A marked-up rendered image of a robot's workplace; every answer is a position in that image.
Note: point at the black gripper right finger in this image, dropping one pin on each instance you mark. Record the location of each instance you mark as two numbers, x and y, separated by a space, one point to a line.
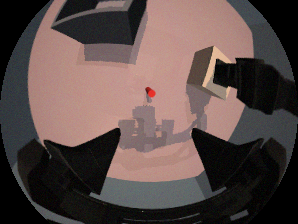
221 159

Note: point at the red peg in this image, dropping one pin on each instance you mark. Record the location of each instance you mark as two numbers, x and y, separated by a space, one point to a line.
151 93

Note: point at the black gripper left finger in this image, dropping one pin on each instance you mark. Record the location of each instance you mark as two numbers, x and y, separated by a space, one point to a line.
89 161

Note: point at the pink square plate with hole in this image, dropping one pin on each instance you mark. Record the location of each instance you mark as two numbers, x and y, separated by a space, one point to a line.
110 3

